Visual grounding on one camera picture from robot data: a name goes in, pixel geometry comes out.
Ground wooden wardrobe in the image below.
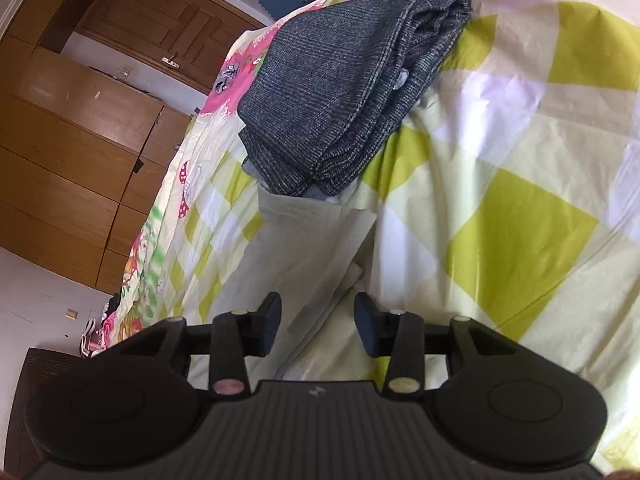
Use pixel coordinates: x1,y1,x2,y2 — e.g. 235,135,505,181
0,50,193,296

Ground dark brown wooden bed board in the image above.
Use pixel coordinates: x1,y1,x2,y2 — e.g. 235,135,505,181
9,347,118,463

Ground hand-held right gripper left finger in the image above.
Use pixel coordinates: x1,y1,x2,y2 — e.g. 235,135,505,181
107,291,283,401

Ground pink and white slipper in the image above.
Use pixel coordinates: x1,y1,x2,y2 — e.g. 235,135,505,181
78,318,107,359

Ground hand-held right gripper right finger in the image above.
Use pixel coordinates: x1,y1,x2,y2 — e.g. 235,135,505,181
353,292,533,401

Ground yellow checked bed sheet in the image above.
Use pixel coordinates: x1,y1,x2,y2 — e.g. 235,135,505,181
150,0,640,478

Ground light grey pants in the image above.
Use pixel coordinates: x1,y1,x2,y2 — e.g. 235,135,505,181
227,182,378,382

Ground pink floral blanket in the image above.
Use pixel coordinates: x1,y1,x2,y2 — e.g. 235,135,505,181
100,0,331,356

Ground dark grey knit pants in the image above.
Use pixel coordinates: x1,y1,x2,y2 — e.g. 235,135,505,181
237,0,473,198

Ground wooden door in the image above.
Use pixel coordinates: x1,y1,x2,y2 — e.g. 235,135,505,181
75,0,266,93

